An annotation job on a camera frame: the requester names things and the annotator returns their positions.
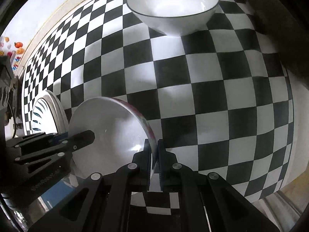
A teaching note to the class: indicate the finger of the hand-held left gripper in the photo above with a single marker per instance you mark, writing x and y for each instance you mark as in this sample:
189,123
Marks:
36,140
82,139

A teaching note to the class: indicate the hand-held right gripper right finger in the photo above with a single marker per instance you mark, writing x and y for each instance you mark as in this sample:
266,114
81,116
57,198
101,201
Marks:
166,169

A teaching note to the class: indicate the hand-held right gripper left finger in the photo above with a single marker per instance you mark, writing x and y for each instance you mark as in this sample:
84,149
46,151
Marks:
142,169

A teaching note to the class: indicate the white plate with dark stripes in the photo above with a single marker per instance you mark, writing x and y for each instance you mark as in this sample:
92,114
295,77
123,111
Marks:
44,116

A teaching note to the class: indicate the plain white bowl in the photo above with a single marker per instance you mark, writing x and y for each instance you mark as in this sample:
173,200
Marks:
108,130

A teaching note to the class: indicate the white bowl with dark rim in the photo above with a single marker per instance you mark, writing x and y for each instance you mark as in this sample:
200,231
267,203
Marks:
169,9

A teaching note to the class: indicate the black and white checkered tablecloth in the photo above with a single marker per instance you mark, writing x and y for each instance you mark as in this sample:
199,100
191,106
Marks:
205,101

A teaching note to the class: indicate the colourful wall sticker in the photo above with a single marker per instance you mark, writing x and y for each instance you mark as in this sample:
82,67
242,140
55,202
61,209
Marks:
18,44

